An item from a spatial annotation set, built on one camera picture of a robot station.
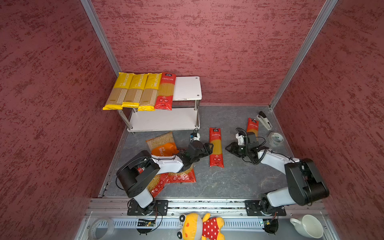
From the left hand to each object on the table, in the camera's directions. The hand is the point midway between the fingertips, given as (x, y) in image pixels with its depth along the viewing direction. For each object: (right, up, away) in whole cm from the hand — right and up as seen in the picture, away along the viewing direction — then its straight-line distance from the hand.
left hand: (210, 149), depth 88 cm
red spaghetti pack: (+4, -6, +2) cm, 7 cm away
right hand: (+10, -2, +3) cm, 10 cm away
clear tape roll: (-56, -33, -22) cm, 69 cm away
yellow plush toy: (-9, -29, -24) cm, 39 cm away
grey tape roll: (+46, +5, +13) cm, 48 cm away
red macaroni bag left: (-30, -17, -9) cm, 35 cm away
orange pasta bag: (-29, +1, +4) cm, 30 cm away
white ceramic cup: (+46, -33, -19) cm, 59 cm away
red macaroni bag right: (-14, -14, -5) cm, 20 cm away
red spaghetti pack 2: (+33, +13, +18) cm, 39 cm away
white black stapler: (+42, +18, +22) cm, 51 cm away
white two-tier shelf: (-18, +21, +20) cm, 34 cm away
